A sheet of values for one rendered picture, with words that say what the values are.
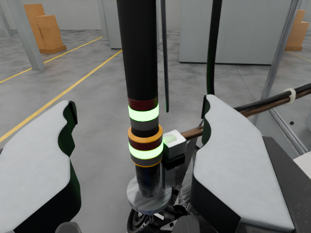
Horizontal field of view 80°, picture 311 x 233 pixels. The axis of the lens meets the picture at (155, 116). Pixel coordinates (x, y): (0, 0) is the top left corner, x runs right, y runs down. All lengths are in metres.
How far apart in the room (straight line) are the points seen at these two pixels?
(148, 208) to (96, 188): 1.95
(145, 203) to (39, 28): 8.39
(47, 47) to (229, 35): 6.41
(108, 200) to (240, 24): 5.08
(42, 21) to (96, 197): 7.07
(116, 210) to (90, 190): 0.39
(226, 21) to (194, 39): 0.88
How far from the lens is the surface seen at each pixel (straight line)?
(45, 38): 8.51
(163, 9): 0.18
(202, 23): 5.65
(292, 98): 0.44
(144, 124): 0.21
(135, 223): 0.57
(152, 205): 0.30
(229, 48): 5.84
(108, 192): 2.17
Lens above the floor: 1.72
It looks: 33 degrees down
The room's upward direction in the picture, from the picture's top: 2 degrees counter-clockwise
